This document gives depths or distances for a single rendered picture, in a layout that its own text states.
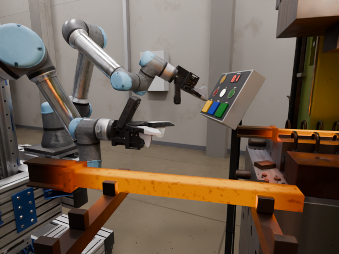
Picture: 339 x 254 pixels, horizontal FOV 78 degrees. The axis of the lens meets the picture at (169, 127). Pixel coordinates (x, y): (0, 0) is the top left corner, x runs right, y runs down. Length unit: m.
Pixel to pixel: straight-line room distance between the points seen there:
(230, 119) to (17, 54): 0.83
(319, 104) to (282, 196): 0.59
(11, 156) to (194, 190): 1.01
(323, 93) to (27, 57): 0.91
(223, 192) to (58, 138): 1.01
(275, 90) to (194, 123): 1.36
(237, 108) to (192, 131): 2.80
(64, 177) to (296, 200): 0.32
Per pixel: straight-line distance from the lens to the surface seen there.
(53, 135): 1.21
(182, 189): 0.30
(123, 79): 0.85
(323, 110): 0.88
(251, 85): 1.06
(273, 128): 0.63
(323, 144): 0.61
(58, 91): 0.87
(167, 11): 4.07
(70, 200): 1.24
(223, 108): 1.05
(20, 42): 0.73
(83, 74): 1.23
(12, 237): 1.20
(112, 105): 4.57
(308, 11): 0.60
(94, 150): 0.78
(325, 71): 0.87
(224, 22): 3.42
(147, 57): 0.95
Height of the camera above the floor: 1.13
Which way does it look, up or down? 11 degrees down
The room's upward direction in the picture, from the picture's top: straight up
